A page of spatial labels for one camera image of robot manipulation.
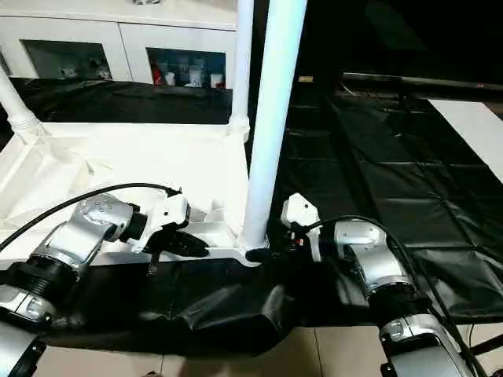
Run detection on white plastic table top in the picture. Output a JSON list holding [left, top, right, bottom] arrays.
[[0, 121, 271, 269]]

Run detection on white plastic table leg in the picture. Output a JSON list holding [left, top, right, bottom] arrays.
[[0, 64, 53, 147], [237, 0, 308, 253], [226, 0, 255, 137]]

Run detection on black mat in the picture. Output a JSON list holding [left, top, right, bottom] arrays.
[[0, 76, 503, 357]]

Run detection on white printed jar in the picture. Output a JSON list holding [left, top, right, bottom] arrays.
[[188, 58, 206, 88]]

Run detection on dark tall cabinet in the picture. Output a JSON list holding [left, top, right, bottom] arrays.
[[251, 0, 346, 95]]

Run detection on white flat board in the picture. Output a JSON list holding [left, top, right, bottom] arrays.
[[427, 98, 503, 181]]

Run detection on black metal stand bar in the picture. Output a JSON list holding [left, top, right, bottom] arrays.
[[467, 332, 503, 355]]

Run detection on white sideboard cabinet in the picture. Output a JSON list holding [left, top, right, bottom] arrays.
[[0, 0, 253, 86]]

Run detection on short black hanging strap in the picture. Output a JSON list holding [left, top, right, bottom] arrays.
[[146, 251, 163, 279]]

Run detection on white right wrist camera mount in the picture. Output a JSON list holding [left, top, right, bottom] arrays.
[[280, 192, 323, 263]]

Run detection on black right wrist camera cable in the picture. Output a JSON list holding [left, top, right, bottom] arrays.
[[292, 214, 485, 377]]

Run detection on thin black loose wires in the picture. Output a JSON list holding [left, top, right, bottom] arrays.
[[455, 321, 503, 377]]

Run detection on black metal rail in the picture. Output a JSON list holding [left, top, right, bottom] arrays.
[[341, 71, 503, 94]]

